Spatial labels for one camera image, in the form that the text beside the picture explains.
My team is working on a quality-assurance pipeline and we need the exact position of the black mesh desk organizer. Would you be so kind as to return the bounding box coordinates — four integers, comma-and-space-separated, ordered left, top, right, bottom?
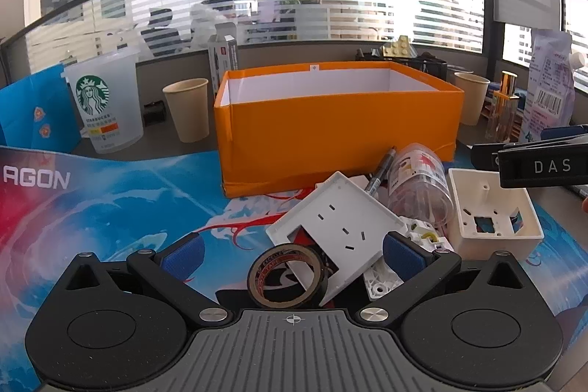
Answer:
355, 47, 449, 81

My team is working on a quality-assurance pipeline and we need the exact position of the black vinyl tape roll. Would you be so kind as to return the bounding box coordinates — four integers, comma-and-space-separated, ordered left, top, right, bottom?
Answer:
247, 243, 330, 310

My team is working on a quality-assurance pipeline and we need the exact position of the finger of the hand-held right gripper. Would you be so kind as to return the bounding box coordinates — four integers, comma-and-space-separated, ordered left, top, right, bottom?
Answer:
535, 124, 588, 143
470, 143, 506, 170

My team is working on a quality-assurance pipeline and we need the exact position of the clear plastic jar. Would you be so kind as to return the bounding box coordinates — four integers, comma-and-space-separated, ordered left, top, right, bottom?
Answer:
385, 142, 454, 233

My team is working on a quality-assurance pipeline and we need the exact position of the striped frosted glass partition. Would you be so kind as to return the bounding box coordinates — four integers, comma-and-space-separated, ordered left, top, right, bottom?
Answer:
0, 0, 493, 73

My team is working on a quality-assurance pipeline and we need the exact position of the clear cup with green logo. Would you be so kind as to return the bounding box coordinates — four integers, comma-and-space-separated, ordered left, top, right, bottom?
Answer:
63, 49, 146, 155

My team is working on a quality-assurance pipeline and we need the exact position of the small black object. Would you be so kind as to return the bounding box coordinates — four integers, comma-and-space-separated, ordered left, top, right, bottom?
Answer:
142, 100, 166, 127

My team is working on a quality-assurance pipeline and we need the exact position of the white junction box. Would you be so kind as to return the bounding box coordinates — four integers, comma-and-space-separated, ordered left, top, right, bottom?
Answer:
447, 168, 545, 260

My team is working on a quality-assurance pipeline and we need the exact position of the grey product carton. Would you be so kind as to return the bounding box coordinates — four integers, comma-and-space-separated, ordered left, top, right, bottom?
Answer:
208, 34, 240, 100

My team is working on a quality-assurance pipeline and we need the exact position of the yellow pill blister pack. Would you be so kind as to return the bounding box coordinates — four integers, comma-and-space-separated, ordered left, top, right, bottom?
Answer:
381, 36, 419, 58

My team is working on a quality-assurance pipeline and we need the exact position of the white socket module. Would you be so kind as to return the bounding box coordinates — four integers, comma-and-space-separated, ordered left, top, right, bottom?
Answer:
362, 216, 454, 302

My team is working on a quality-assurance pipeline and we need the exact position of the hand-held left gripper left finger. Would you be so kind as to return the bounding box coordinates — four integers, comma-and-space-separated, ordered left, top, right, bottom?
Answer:
64, 233, 231, 327

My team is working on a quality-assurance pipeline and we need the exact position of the white wall socket panel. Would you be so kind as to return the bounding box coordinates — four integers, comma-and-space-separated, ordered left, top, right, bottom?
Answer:
266, 171, 408, 306

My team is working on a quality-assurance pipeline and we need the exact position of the gold capped perfume bottle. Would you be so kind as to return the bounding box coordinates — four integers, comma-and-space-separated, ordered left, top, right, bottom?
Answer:
485, 71, 520, 140

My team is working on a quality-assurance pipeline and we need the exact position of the black marker pen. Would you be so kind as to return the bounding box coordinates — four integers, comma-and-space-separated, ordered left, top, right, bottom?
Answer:
365, 147, 398, 193

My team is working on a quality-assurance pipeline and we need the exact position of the black office chair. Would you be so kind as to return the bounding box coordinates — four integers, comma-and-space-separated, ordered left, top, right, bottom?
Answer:
140, 8, 185, 58

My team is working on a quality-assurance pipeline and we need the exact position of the grey partition panel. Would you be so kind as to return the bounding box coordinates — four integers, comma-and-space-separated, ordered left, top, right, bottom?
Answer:
493, 0, 562, 30

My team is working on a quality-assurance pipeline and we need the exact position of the beige paper cup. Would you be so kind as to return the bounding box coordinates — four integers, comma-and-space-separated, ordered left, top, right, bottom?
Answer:
162, 78, 211, 144
453, 71, 492, 127

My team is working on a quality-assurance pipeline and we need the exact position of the blue paper bag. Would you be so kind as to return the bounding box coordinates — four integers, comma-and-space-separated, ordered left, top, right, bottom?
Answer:
0, 63, 80, 154

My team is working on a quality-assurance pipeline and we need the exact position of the white purple refill pouch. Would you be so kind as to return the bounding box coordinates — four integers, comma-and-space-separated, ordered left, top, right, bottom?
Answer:
523, 29, 587, 143

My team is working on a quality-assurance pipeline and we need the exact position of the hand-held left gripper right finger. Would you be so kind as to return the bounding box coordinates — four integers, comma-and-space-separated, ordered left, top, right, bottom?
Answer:
359, 231, 523, 325

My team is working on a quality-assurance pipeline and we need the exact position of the orange cardboard box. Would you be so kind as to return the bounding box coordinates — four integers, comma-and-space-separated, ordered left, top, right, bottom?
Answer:
213, 61, 466, 199

